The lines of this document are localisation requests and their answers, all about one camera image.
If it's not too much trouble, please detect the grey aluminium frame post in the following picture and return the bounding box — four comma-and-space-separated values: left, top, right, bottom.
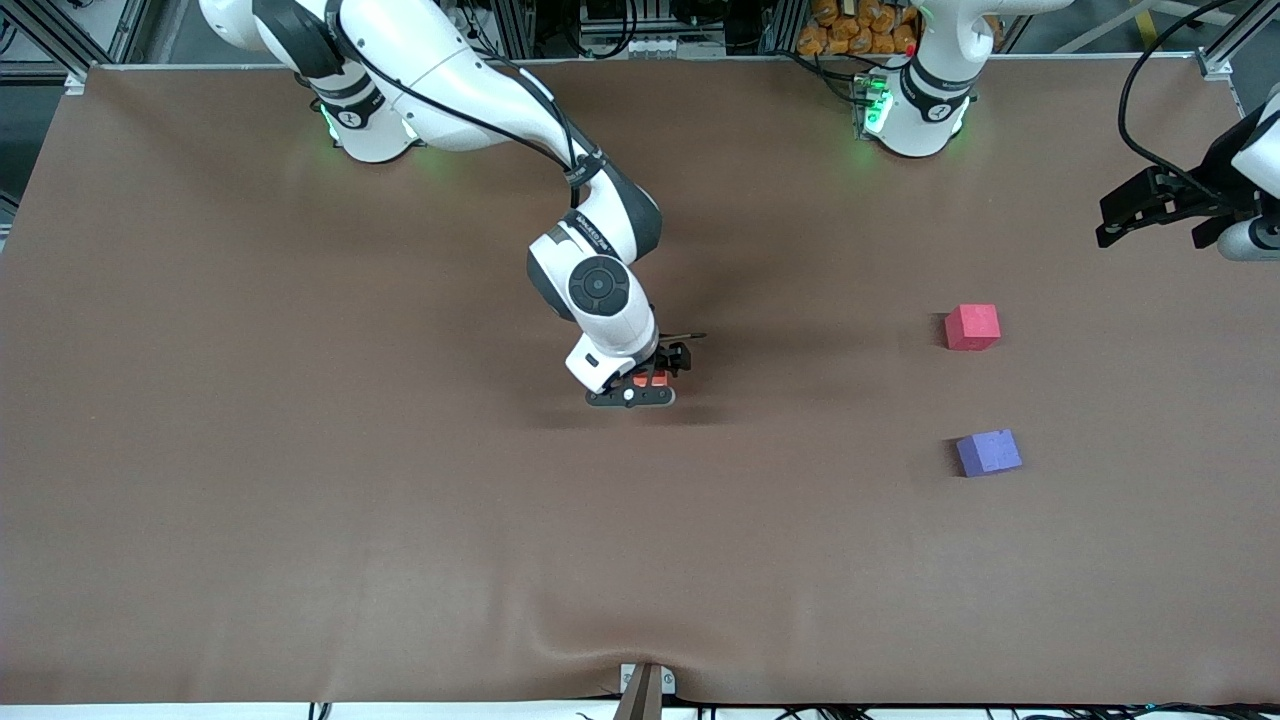
765, 0, 806, 56
497, 0, 539, 59

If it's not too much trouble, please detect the grey metal bracket plate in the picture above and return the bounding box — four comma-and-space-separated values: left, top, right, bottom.
620, 663, 677, 697

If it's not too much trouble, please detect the grey aluminium frame strut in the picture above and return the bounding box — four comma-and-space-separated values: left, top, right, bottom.
0, 0, 151, 81
1195, 0, 1280, 81

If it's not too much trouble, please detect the red foam block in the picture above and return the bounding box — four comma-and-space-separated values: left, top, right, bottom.
944, 304, 1001, 352

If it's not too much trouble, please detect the black electronics box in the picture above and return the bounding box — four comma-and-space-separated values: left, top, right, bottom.
580, 0, 701, 29

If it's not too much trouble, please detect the purple foam block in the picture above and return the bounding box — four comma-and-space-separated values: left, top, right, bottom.
955, 429, 1024, 478

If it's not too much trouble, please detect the brown upright pole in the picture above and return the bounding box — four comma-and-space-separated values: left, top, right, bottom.
612, 664, 665, 720

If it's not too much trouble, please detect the brown table cloth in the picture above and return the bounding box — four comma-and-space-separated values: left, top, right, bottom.
0, 55, 1280, 706

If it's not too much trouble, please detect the orange snack bag pile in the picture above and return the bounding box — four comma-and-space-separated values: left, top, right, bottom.
797, 0, 923, 57

